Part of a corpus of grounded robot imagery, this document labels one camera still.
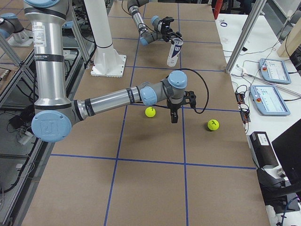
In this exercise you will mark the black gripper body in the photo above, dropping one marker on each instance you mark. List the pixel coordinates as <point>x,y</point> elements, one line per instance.
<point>174,108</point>
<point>166,34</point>

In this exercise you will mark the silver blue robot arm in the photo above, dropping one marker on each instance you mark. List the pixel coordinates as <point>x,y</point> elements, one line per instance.
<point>55,114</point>
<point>147,35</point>

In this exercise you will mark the blue teach pendant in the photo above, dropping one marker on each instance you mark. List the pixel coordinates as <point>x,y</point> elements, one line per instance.
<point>274,71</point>
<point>268,100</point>

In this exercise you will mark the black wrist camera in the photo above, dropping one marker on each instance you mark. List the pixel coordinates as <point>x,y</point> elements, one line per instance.
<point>190,98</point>

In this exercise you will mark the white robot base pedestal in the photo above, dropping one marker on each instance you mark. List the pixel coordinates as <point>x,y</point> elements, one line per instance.
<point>107,61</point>

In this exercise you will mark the clear tennis ball can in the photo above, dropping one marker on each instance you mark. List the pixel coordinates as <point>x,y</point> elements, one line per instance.
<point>174,52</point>

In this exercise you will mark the black computer monitor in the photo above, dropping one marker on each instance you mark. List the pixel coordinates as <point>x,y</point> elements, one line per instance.
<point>278,192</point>

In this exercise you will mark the lower blue teach pendant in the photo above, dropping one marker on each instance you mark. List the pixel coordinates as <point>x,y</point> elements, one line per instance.
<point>268,100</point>

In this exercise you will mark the aluminium frame post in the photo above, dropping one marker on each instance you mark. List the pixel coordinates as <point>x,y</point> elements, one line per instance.
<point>246,30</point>

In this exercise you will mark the upper blue teach pendant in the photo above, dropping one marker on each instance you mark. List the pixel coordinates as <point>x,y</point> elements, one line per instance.
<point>274,71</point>

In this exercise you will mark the brown paper table mat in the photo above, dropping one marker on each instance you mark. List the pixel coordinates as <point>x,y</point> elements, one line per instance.
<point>121,168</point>

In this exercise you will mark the small black box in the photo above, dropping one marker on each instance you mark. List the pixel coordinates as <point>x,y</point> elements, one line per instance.
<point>262,150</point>

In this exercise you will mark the yellow tennis ball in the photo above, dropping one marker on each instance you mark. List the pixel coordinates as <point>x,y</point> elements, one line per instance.
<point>150,112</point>
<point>213,125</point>

